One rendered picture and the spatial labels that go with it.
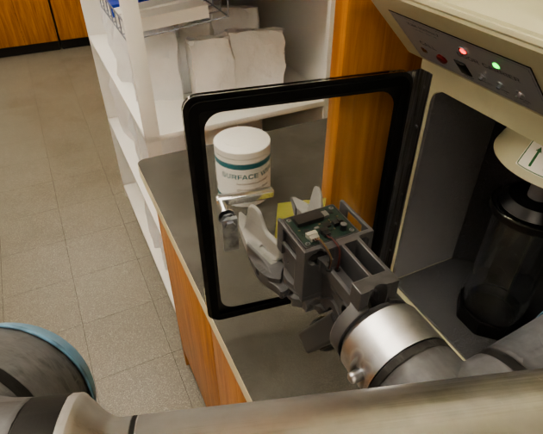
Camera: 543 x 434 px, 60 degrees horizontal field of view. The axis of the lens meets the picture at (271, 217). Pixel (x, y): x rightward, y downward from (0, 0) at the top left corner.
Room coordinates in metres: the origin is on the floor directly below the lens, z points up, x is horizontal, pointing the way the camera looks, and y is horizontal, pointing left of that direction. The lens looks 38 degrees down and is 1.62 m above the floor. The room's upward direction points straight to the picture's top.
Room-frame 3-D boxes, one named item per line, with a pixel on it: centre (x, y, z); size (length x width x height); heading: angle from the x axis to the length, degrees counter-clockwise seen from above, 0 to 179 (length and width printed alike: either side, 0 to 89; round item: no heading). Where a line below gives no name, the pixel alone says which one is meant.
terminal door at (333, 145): (0.56, -0.04, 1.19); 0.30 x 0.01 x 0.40; 106
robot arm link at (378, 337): (0.23, -0.09, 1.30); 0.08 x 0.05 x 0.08; 115
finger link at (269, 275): (0.35, -0.01, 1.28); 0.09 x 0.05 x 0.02; 40
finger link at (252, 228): (0.38, 0.02, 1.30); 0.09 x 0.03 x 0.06; 40
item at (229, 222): (0.52, 0.06, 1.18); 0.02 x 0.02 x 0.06; 16
